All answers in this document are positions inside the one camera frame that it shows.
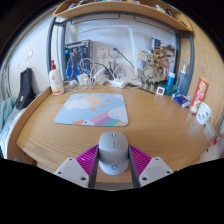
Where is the grey computer mouse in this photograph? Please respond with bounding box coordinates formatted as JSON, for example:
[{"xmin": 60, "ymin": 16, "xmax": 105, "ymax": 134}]
[{"xmin": 98, "ymin": 131, "xmax": 130, "ymax": 176}]

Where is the pastel cloud-print mouse pad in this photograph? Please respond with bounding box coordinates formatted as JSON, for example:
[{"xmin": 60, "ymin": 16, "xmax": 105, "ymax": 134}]
[{"xmin": 54, "ymin": 92, "xmax": 129, "ymax": 128}]

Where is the blue snack packet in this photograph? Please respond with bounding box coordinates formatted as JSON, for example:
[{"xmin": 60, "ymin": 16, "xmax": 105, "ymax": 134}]
[{"xmin": 171, "ymin": 93, "xmax": 192, "ymax": 108}]

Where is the clear plastic cup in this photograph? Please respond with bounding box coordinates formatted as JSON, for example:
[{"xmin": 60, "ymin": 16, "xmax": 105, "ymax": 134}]
[{"xmin": 203, "ymin": 122, "xmax": 217, "ymax": 141}]

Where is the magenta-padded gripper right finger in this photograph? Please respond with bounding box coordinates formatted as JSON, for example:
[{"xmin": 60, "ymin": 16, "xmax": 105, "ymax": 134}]
[{"xmin": 127, "ymin": 144, "xmax": 175, "ymax": 189}]

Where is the white power strip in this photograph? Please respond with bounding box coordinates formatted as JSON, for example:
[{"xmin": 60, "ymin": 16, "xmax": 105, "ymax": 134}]
[{"xmin": 111, "ymin": 74, "xmax": 129, "ymax": 89}]

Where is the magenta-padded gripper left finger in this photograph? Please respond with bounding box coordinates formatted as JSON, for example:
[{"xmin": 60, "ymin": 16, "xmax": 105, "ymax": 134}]
[{"xmin": 53, "ymin": 143, "xmax": 101, "ymax": 190}]

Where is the black bag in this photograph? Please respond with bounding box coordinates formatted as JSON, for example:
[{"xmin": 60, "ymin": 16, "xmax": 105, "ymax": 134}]
[{"xmin": 15, "ymin": 67, "xmax": 36, "ymax": 111}]

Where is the white mug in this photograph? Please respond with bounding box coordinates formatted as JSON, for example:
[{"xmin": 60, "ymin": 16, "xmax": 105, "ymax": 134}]
[{"xmin": 195, "ymin": 101, "xmax": 214, "ymax": 126}]

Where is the white charger block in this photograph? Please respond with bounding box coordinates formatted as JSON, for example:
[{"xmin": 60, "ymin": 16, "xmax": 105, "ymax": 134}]
[{"xmin": 77, "ymin": 73, "xmax": 89, "ymax": 86}]

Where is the teal blanket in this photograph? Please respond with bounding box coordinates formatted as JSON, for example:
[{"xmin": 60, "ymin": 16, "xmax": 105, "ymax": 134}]
[{"xmin": 0, "ymin": 96, "xmax": 18, "ymax": 134}]

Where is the wooden shelf unit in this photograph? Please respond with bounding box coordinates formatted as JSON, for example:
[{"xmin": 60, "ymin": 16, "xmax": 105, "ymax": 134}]
[{"xmin": 52, "ymin": 0, "xmax": 194, "ymax": 33}]

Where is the blue spray bottle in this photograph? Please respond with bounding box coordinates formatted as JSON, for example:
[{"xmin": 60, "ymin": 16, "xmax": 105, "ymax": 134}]
[{"xmin": 175, "ymin": 59, "xmax": 189, "ymax": 96}]

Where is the colourful printed box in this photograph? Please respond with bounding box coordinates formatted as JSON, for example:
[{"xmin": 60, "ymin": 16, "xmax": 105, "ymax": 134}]
[{"xmin": 150, "ymin": 37, "xmax": 176, "ymax": 81}]

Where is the blue white-capped tube bottle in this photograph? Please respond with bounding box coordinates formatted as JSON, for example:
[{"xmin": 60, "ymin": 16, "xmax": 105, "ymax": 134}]
[{"xmin": 165, "ymin": 71, "xmax": 176, "ymax": 96}]

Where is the white desk lamp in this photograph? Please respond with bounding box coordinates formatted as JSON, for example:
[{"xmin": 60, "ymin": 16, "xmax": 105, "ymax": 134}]
[{"xmin": 79, "ymin": 23, "xmax": 144, "ymax": 88}]

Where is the white red-capped lotion bottle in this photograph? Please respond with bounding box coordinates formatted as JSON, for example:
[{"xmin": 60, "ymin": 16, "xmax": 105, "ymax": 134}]
[{"xmin": 48, "ymin": 59, "xmax": 65, "ymax": 96}]

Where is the white wall socket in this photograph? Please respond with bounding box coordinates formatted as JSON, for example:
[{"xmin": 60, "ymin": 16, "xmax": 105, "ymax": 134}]
[{"xmin": 96, "ymin": 45, "xmax": 109, "ymax": 59}]

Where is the dark plugged cable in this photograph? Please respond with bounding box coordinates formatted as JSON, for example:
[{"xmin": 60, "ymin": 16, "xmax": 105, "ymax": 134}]
[{"xmin": 112, "ymin": 47, "xmax": 136, "ymax": 69}]

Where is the red yellow-lidded snack can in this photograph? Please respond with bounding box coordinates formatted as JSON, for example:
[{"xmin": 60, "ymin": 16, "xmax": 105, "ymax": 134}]
[{"xmin": 188, "ymin": 75, "xmax": 210, "ymax": 116}]

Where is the blue robot model kit box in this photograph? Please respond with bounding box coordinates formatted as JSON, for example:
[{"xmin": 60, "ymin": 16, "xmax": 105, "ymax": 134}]
[{"xmin": 64, "ymin": 39, "xmax": 94, "ymax": 83}]

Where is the white wall switch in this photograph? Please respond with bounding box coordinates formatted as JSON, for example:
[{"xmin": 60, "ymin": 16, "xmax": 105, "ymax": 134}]
[{"xmin": 24, "ymin": 49, "xmax": 34, "ymax": 61}]

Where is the small white cube clock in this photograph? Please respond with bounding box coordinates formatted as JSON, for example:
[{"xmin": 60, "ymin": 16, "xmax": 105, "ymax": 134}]
[{"xmin": 155, "ymin": 85, "xmax": 166, "ymax": 97}]

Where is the tan robot figure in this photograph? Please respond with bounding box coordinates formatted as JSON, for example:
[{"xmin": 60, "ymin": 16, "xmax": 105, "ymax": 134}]
[{"xmin": 139, "ymin": 53, "xmax": 168, "ymax": 93}]

